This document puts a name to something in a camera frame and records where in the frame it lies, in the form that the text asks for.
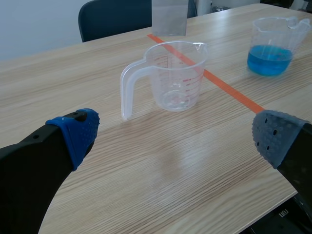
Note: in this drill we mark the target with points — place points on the empty clear plastic beaker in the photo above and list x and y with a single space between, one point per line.
170 78

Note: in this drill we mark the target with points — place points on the clear beaker with blue liquid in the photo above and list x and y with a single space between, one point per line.
273 46

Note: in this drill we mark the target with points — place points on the dark blue chair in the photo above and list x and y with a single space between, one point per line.
114 18

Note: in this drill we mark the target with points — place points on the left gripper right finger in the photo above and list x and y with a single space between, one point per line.
287 143

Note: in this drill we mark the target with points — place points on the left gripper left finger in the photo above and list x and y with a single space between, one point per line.
36 165

